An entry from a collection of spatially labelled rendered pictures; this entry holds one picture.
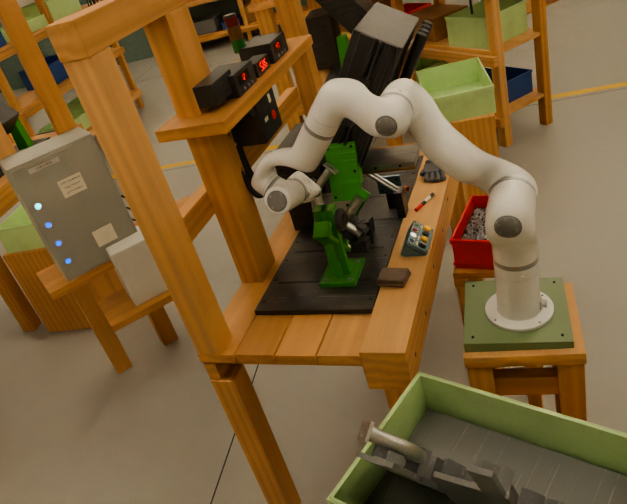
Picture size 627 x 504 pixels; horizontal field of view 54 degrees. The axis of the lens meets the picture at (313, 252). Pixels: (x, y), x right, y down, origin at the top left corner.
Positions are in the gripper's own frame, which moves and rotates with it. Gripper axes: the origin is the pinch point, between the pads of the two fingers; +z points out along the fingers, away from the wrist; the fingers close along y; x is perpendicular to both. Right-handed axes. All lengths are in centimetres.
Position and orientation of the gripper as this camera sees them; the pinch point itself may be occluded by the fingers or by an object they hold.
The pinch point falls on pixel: (311, 183)
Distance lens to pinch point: 207.8
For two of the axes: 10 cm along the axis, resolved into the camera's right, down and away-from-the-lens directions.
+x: -5.6, 7.2, 4.0
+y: -7.7, -6.4, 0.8
